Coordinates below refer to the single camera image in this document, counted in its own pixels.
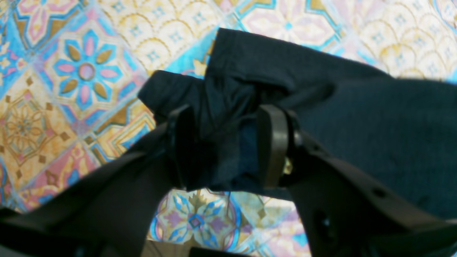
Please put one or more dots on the black long-sleeve t-shirt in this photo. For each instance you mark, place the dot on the black long-sleeve t-shirt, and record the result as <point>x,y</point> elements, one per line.
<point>400,131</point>

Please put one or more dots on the patterned tile tablecloth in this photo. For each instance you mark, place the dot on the patterned tile tablecloth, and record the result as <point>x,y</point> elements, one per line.
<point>70,69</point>

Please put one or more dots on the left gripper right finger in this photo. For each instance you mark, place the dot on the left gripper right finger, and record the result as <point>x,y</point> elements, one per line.
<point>345,212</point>

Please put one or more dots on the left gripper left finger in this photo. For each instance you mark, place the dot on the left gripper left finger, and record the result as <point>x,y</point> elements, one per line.
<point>108,212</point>

